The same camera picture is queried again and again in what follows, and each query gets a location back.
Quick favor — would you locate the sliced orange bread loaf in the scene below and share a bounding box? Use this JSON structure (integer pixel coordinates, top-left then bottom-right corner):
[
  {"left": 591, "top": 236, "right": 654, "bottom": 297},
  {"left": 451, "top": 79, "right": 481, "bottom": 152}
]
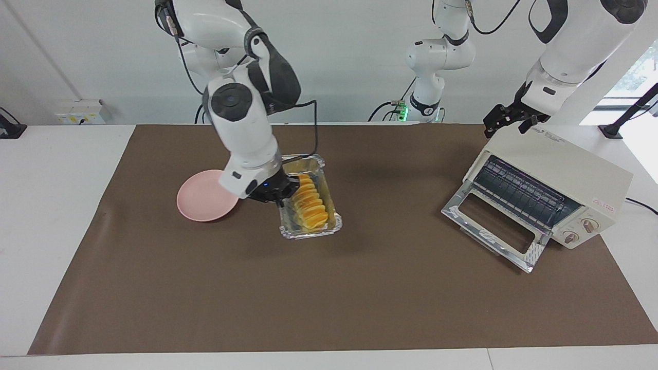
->
[{"left": 290, "top": 174, "right": 330, "bottom": 232}]

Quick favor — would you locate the aluminium foil tray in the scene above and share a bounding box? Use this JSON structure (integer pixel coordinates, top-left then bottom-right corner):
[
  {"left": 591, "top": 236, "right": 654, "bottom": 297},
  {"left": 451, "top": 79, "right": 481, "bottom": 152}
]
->
[{"left": 279, "top": 154, "right": 343, "bottom": 241}]

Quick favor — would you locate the cream white toaster oven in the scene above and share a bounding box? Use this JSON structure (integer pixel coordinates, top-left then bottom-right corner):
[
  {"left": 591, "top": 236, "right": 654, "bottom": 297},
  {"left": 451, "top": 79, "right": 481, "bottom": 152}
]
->
[{"left": 463, "top": 123, "right": 634, "bottom": 250}]

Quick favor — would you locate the glass oven door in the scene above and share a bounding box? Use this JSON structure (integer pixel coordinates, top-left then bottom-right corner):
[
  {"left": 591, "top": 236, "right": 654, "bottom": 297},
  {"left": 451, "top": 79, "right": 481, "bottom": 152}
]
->
[{"left": 441, "top": 181, "right": 552, "bottom": 273}]

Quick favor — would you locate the pink round plate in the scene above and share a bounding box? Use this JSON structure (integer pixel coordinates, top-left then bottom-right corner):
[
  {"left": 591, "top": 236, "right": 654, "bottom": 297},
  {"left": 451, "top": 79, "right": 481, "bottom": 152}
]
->
[{"left": 176, "top": 170, "right": 241, "bottom": 223}]

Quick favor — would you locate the brown paper table mat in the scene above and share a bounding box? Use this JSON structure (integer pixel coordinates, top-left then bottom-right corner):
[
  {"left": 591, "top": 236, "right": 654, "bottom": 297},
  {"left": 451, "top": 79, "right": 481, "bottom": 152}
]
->
[{"left": 27, "top": 123, "right": 658, "bottom": 356}]

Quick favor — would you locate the bright window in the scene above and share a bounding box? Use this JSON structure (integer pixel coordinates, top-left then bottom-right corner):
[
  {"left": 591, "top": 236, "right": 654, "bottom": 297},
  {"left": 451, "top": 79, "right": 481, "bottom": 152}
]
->
[{"left": 599, "top": 39, "right": 658, "bottom": 111}]

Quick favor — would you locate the oven wire rack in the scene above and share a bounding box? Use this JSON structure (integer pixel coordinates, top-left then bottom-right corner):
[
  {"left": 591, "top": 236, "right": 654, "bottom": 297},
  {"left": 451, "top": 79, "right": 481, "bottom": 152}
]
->
[{"left": 473, "top": 156, "right": 572, "bottom": 230}]

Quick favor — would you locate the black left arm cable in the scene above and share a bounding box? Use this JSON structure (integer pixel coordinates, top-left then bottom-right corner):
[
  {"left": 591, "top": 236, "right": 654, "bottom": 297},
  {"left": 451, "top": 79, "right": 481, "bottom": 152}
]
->
[{"left": 464, "top": 0, "right": 521, "bottom": 35}]

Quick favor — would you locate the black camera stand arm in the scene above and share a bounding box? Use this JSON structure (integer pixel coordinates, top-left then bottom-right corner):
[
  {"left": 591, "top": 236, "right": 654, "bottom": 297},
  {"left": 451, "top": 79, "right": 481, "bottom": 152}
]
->
[{"left": 599, "top": 82, "right": 658, "bottom": 139}]

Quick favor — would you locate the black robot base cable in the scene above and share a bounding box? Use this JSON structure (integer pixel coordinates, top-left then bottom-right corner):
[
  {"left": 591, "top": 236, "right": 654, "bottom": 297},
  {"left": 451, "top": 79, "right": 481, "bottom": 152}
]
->
[{"left": 368, "top": 77, "right": 417, "bottom": 122}]

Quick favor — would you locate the black oven power cord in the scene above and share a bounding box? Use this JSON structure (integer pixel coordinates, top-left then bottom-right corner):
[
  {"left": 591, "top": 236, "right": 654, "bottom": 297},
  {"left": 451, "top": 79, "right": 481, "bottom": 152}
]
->
[{"left": 626, "top": 198, "right": 658, "bottom": 215}]

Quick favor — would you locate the white wall socket box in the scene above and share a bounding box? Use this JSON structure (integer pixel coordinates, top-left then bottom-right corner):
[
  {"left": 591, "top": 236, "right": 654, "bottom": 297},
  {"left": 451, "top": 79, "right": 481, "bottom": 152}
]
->
[{"left": 55, "top": 99, "right": 107, "bottom": 125}]

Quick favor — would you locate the black clamp mount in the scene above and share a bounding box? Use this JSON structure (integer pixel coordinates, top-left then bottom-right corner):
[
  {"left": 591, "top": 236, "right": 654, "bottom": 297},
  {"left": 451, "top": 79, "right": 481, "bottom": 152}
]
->
[{"left": 0, "top": 107, "right": 27, "bottom": 139}]

